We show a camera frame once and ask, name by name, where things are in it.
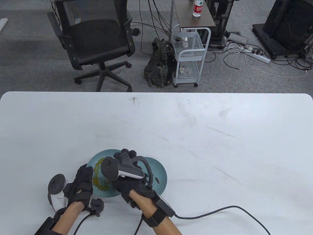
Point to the person's right hand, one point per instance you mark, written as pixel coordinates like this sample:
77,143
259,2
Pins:
132,184

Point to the person's left hand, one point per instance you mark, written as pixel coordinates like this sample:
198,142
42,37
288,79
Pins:
79,188

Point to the single striped sunflower seed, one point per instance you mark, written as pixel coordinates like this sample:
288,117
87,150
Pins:
157,180

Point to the teal plate with green beans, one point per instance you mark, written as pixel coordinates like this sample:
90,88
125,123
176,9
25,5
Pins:
107,193

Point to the person's left forearm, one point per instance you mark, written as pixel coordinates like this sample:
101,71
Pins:
67,217

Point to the person's right forearm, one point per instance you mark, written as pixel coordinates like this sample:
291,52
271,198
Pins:
168,227

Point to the white black left hand controller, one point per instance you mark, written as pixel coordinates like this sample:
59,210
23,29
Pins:
57,183

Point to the pile of green mung beans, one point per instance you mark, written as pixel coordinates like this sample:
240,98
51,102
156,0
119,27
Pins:
97,181

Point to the dark green backpack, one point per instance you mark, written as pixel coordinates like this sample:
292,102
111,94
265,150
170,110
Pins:
159,66

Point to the black mesh office chair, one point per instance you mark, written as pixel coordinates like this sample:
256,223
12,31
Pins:
95,34

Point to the brown side table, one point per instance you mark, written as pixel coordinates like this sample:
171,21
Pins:
193,20

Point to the white power strip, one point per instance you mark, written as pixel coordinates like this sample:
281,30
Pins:
259,57

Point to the grey adapter box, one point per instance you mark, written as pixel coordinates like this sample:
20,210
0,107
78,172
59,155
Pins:
237,38

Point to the white flat board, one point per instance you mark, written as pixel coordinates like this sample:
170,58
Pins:
2,24

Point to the black computer tower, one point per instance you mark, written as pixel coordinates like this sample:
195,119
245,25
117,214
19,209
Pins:
220,22

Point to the clear water bottle red label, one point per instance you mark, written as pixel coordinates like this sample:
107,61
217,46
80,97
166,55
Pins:
197,9

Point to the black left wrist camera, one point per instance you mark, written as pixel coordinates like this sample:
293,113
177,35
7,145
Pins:
95,206

